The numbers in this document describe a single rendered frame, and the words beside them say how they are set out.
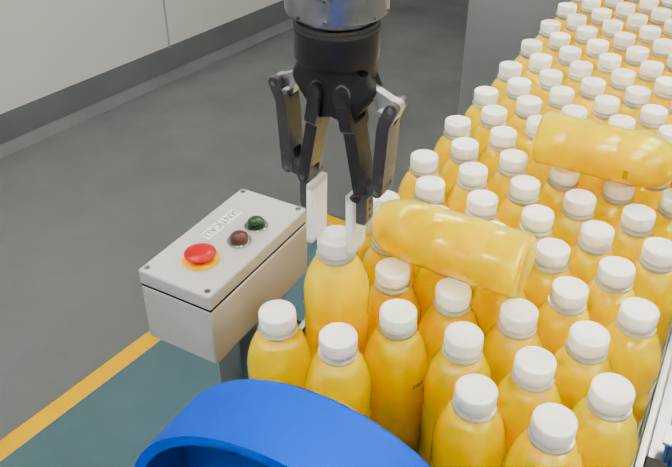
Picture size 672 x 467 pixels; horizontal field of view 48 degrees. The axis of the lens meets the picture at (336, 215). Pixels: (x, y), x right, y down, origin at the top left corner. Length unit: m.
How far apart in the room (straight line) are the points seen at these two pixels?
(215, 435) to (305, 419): 0.06
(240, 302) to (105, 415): 1.40
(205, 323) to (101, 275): 1.90
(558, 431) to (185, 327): 0.42
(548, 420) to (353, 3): 0.39
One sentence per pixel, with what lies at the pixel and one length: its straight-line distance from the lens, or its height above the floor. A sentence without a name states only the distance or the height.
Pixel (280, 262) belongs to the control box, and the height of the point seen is 1.06.
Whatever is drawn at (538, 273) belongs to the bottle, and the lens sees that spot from 0.90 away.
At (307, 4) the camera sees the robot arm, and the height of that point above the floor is 1.42.
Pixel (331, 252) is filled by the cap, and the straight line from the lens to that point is 0.75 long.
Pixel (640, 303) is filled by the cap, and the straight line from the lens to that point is 0.85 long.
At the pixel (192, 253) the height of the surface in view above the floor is 1.11.
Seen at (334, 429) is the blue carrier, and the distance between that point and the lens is 0.50.
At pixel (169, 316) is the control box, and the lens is 0.87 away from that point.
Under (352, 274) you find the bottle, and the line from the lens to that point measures 0.77.
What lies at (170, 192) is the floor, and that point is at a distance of 3.12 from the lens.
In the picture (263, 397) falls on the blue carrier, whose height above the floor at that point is 1.23.
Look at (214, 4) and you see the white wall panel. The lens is 4.37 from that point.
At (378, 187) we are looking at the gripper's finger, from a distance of 0.69.
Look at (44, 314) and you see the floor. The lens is 2.62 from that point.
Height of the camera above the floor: 1.61
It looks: 34 degrees down
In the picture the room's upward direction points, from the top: straight up
